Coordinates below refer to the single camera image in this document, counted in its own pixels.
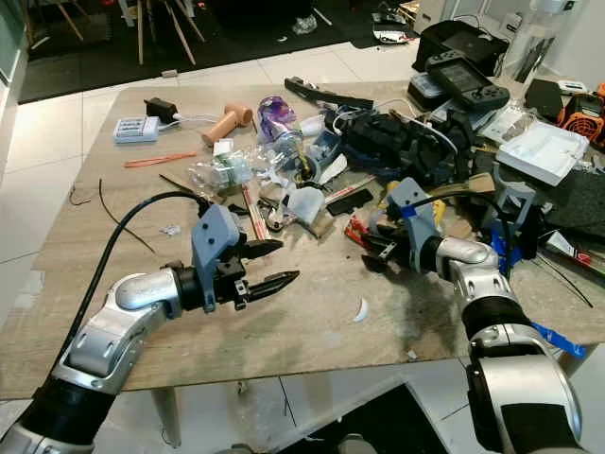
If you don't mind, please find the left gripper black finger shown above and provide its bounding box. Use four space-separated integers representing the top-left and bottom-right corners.
240 271 302 305
240 237 285 267

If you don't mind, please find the red snack wrapper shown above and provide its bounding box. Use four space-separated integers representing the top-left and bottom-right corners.
344 212 380 250

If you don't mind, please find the black flat rectangular piece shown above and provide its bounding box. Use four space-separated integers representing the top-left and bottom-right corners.
325 186 375 215

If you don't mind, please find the crushed clear plastic bottle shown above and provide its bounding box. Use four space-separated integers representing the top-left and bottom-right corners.
188 146 271 191

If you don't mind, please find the tan flat strip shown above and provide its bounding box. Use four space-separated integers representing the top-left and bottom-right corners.
429 172 498 201

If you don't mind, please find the black mechanical parts pile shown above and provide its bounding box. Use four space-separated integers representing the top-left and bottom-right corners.
339 108 475 186

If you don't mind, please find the blue and white packet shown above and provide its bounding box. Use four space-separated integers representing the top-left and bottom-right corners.
309 130 342 165

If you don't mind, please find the purple plastic bottle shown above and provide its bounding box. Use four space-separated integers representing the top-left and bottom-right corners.
256 94 304 145

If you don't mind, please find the thin orange strip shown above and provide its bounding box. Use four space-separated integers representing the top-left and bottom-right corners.
122 150 199 169

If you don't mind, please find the white table leg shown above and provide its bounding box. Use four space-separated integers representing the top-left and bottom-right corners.
150 385 186 451

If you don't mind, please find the long black bar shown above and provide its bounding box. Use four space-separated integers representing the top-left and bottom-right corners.
283 75 375 111

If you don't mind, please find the white plastic tray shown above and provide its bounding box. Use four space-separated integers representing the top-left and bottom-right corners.
495 120 590 186

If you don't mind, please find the black plug adapter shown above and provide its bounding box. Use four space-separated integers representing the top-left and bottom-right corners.
144 96 180 123

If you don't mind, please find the white power adapter box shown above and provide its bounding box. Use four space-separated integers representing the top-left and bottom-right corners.
112 114 161 144

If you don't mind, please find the blue tape strip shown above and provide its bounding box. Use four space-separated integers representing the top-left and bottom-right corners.
533 321 586 359

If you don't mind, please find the black handheld controller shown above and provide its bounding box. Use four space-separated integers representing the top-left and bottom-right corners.
424 48 512 111

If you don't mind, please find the black wedge block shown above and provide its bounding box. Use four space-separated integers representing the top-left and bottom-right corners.
524 77 569 120

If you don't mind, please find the black bag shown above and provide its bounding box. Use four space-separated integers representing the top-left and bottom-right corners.
410 18 536 82

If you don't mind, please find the crumpled clear plastic wrap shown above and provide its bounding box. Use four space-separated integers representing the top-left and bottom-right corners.
290 13 319 37

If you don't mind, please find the orange and black device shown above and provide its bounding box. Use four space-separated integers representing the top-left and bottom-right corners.
557 82 605 144

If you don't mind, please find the wooden leg chair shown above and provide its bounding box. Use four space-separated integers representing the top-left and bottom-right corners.
122 0 200 68

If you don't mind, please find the large clear water bottle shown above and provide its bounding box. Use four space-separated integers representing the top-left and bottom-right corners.
505 0 583 87

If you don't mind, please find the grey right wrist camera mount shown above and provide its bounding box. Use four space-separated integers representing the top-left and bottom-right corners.
387 176 438 256

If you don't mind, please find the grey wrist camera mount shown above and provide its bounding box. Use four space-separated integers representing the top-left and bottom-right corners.
387 176 438 256
191 202 245 287

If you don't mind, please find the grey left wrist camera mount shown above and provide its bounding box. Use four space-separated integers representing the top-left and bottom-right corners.
191 202 245 287

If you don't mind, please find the grey plastic bracket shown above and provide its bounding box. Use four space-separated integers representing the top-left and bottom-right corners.
491 160 545 276

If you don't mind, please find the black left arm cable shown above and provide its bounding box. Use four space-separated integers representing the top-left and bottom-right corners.
68 189 211 366

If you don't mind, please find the long thin black wire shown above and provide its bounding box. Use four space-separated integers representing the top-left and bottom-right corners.
98 179 158 255

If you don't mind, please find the short curled black wire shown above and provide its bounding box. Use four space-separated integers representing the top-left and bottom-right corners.
68 183 92 207

